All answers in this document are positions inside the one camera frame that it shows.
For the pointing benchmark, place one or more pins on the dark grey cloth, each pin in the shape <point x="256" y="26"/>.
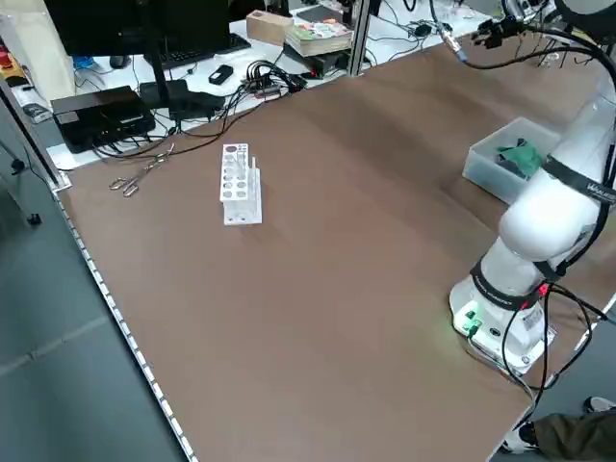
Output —
<point x="510" y="169"/>

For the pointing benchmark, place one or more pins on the small black device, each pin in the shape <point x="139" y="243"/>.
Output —
<point x="221" y="73"/>

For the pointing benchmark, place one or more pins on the stack of books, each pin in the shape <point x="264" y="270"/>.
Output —
<point x="320" y="36"/>

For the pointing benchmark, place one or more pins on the aluminium frame post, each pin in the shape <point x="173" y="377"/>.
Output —
<point x="29" y="130"/>
<point x="360" y="38"/>

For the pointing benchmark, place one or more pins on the black power adapter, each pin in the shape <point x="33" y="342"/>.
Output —
<point x="197" y="103"/>

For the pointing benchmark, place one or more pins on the cardboard box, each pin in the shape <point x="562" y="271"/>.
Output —
<point x="267" y="26"/>

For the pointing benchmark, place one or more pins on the black computer mouse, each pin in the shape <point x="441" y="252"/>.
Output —
<point x="119" y="60"/>

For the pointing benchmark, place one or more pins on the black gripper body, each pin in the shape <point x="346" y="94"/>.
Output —
<point x="510" y="28"/>

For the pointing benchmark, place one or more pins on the flat black device box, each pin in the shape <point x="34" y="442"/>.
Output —
<point x="101" y="115"/>

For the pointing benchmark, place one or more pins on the black keyboard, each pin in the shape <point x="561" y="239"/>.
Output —
<point x="192" y="54"/>

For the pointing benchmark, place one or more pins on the green cloth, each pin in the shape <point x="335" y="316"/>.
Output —
<point x="522" y="154"/>

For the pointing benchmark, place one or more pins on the black monitor stand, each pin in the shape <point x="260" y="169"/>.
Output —
<point x="159" y="72"/>

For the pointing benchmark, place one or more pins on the glass test tube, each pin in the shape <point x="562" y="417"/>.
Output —
<point x="252" y="161"/>

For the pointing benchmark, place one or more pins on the person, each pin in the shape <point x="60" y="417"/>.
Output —
<point x="568" y="428"/>

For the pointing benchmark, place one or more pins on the black tripod stand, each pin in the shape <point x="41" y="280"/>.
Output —
<point x="553" y="60"/>

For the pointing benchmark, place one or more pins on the white test tube rack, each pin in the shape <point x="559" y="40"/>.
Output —
<point x="236" y="192"/>

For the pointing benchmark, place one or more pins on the black monitor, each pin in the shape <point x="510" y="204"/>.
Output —
<point x="144" y="24"/>

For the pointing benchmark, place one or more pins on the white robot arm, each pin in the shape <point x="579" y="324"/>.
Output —
<point x="544" y="216"/>

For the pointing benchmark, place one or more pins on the translucent plastic box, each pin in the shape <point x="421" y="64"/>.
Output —
<point x="481" y="163"/>

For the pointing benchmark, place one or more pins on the black electronics unit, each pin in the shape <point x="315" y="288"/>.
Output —
<point x="327" y="62"/>

